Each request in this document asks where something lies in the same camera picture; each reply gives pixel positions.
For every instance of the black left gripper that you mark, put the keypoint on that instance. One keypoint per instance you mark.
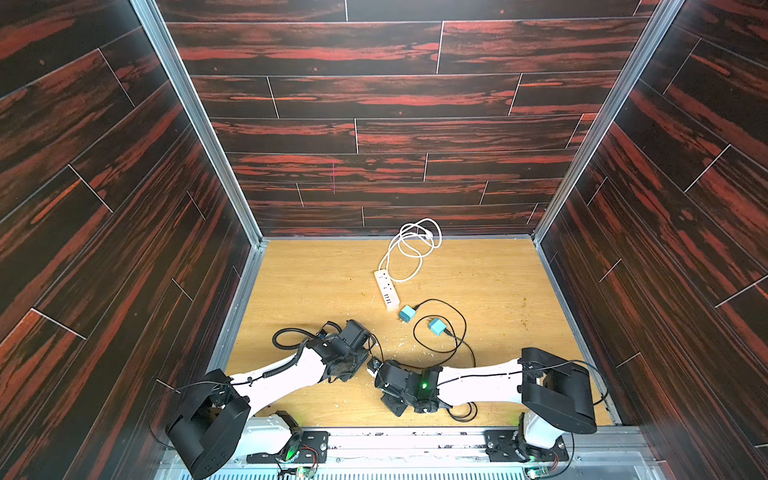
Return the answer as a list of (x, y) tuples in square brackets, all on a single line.
[(363, 354)]

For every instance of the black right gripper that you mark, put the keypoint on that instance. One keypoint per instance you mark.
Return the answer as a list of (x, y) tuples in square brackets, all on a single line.
[(387, 377)]

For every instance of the teal charger with cable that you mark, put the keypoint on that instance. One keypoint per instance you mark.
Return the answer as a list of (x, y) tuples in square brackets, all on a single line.
[(437, 326)]

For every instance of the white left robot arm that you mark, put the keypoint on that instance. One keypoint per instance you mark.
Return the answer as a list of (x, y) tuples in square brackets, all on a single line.
[(217, 419)]

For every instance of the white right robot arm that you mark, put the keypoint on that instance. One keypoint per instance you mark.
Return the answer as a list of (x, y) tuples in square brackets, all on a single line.
[(556, 392)]

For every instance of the white power strip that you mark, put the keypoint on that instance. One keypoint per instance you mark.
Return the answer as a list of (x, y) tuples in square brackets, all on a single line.
[(387, 290)]

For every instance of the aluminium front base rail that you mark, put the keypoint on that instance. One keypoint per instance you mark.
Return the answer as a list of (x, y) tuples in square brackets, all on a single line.
[(462, 452)]

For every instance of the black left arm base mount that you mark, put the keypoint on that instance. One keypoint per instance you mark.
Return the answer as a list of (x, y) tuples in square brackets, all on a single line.
[(279, 437)]

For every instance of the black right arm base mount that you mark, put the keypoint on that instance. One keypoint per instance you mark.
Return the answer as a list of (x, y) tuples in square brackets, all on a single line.
[(510, 446)]

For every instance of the aluminium left floor rail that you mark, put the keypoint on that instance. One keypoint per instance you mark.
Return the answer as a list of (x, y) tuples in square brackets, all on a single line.
[(232, 324)]

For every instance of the aluminium floor rail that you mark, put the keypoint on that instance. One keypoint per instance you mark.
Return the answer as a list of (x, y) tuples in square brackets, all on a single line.
[(607, 404), (232, 324)]

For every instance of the aluminium right floor rail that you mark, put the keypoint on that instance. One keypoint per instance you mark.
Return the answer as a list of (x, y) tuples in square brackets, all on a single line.
[(607, 404)]

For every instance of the aluminium left corner post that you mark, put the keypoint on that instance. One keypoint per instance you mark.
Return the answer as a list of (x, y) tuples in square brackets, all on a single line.
[(159, 36)]

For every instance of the aluminium corner post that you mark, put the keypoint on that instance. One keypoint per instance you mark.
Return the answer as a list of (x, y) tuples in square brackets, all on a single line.
[(159, 36), (647, 44)]

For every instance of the aluminium right corner post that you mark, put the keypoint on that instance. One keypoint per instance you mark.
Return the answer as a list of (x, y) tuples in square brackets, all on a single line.
[(647, 44)]

